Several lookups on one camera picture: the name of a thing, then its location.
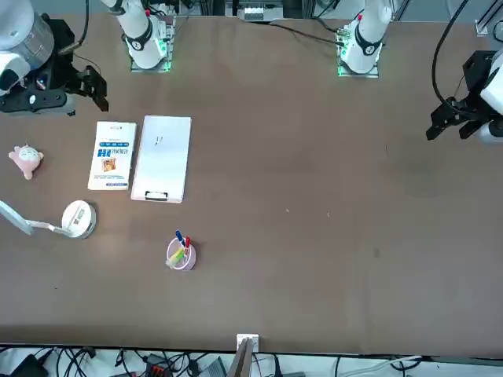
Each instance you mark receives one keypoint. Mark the red capped marker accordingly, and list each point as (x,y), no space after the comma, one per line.
(187,242)

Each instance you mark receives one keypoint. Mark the aluminium corner frame post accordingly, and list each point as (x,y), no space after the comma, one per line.
(487,19)

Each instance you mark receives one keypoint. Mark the pink plush toy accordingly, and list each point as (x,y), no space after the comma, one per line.
(25,161)

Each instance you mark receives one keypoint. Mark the white clipboard with black clip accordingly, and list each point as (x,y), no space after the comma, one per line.
(161,157)

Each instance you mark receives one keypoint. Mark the yellow green highlighter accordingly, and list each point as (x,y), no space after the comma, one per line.
(176,257)

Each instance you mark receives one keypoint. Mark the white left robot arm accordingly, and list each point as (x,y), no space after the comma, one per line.
(367,35)

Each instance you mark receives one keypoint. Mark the white foldable desk lamp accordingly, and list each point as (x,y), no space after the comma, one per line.
(78,220)

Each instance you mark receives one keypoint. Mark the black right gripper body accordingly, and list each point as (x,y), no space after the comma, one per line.
(59,59)

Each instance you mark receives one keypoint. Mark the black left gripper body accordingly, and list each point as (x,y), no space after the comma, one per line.
(477,74)

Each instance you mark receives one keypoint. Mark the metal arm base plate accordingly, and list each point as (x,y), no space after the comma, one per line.
(169,27)
(341,72)

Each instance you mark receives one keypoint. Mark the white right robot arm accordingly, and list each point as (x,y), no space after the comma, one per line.
(141,43)

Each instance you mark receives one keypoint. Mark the white and blue book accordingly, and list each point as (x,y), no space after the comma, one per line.
(112,155)

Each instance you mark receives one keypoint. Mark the pink translucent pen cup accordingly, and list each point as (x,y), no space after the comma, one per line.
(186,261)

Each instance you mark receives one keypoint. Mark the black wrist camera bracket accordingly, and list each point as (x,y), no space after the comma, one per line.
(23,103)

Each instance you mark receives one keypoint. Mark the blue capped marker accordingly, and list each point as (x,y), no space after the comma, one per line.
(180,237)

